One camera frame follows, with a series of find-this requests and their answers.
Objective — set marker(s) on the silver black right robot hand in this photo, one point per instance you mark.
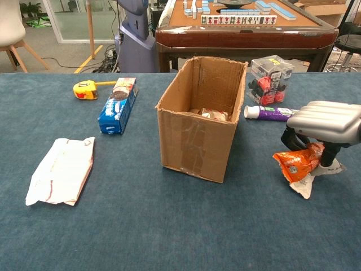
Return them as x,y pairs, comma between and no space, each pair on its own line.
327,121

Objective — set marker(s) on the orange and white snack bag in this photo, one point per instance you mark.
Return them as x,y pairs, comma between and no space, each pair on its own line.
299,165

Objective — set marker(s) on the white snack bag red logos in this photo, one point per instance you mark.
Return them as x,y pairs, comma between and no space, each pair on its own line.
214,114

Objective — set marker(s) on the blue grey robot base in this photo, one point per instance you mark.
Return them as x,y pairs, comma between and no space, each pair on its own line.
135,42

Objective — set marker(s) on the clear plastic box with clips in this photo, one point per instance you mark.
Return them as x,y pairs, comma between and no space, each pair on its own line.
268,82

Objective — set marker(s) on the open brown cardboard box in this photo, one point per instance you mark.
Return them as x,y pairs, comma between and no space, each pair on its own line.
194,146

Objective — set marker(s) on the blue cookie package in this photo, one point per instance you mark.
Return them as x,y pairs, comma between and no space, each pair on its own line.
118,110

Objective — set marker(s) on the purple toothpaste tube white cap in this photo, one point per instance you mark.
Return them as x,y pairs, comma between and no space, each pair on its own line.
268,113

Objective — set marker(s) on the white plastic basket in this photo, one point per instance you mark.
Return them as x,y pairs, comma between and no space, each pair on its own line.
338,57

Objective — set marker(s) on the black round stool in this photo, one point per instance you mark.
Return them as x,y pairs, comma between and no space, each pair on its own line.
348,42

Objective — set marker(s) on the long blue mahjong tile row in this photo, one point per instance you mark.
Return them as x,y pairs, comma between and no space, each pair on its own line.
283,11

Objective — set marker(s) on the dark wood mahjong table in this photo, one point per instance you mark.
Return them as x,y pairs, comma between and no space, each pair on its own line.
242,36

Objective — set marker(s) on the stacked blue mahjong tile block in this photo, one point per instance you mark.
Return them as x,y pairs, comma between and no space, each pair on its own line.
263,5

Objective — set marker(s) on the face-up mahjong tile row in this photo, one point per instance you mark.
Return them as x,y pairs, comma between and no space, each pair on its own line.
238,19

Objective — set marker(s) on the short blue mahjong tile row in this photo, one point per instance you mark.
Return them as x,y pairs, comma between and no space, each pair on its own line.
239,12

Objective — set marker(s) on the scattered blue mahjong tile cluster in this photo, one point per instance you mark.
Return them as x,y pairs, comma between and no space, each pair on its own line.
194,8

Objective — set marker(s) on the blue velvet table cloth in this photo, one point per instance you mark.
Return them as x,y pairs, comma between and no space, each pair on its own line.
141,226

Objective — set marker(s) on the yellow tape measure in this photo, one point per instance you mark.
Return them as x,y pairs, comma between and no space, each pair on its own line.
84,90

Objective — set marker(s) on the light wooden pole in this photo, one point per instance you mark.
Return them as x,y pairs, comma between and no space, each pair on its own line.
90,31

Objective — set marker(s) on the white wet wipes pack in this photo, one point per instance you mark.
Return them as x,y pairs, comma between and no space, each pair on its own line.
62,172

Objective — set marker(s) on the green cloth on floor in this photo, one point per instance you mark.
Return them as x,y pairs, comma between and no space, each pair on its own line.
41,22

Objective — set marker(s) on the green potted plant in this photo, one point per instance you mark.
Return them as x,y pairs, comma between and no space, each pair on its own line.
31,8

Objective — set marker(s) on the white chair wooden legs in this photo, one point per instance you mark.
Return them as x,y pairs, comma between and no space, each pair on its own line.
11,28

